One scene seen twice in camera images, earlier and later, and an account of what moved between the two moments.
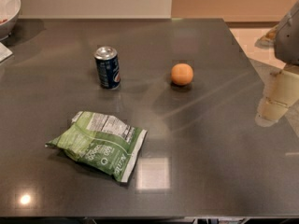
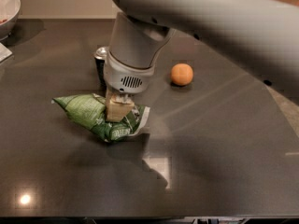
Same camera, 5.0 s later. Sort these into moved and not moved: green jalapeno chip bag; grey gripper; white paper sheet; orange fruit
Moved: grey gripper; green jalapeno chip bag
Not moved: white paper sheet; orange fruit
